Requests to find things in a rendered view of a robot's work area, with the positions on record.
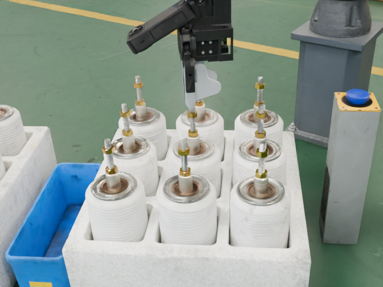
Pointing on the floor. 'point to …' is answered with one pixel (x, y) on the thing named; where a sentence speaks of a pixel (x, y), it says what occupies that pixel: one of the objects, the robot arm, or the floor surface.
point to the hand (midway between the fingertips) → (187, 103)
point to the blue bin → (50, 227)
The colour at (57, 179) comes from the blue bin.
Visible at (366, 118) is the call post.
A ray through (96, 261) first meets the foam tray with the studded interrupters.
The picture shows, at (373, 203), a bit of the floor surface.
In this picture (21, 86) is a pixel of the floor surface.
